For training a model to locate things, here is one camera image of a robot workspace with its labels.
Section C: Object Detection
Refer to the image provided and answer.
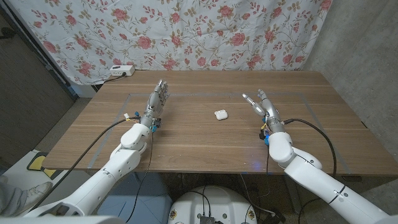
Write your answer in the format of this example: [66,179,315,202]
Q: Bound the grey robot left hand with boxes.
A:
[139,79,170,126]

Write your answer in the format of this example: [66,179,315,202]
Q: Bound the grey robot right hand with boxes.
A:
[242,88,286,134]

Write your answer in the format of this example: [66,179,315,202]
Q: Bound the white AirPods case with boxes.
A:
[214,109,229,121]

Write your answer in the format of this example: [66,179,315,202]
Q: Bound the white power strip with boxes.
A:
[109,64,136,77]

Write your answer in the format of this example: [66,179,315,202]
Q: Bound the floral backdrop cloth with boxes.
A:
[6,0,333,85]

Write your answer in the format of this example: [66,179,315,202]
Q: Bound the grey table leg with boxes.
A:
[284,175,304,215]

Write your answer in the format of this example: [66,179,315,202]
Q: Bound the pale blue floor plate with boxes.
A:
[98,172,174,224]

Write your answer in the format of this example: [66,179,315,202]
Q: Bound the white round robot torso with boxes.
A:
[167,185,258,224]

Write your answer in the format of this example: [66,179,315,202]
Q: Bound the white sneaker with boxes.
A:
[18,181,53,215]

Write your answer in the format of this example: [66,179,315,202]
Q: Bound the white floor board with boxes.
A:
[1,149,94,218]

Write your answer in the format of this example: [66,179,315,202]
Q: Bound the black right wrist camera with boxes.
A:
[259,129,270,146]

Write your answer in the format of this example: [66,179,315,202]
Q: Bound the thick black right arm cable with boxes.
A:
[282,118,338,224]

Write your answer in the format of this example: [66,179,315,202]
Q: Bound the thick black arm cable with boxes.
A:
[282,118,338,224]
[30,115,141,212]

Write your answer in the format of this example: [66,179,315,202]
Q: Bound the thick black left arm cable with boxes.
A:
[30,115,141,212]

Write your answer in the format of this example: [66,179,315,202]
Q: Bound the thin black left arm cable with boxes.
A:
[126,132,155,223]

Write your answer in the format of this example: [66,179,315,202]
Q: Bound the black door frame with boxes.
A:
[0,0,79,101]

